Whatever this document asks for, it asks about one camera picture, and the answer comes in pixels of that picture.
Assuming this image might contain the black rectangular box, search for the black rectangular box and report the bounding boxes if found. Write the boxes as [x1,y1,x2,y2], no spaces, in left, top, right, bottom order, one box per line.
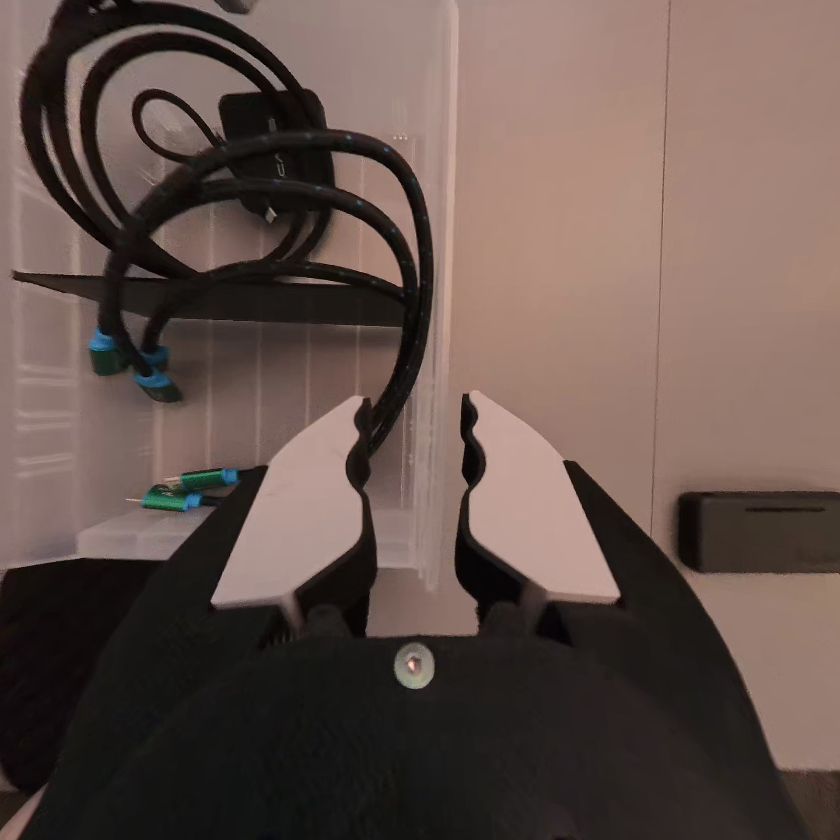
[678,491,840,574]

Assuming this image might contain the black bin divider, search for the black bin divider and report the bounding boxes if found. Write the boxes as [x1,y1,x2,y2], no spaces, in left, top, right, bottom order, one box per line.
[12,268,408,328]

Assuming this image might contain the clear plastic bin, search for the clear plastic bin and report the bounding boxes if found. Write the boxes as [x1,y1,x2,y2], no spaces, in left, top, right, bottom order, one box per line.
[0,0,460,586]

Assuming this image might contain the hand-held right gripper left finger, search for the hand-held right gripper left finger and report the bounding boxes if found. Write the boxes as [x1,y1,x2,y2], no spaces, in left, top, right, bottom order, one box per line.
[210,395,378,635]

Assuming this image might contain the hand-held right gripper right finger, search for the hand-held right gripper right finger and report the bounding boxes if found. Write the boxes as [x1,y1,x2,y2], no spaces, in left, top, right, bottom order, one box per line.
[454,390,621,634]

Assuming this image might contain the black square adapter hub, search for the black square adapter hub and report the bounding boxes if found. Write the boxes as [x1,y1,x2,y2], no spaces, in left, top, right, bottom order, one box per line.
[218,91,337,222]

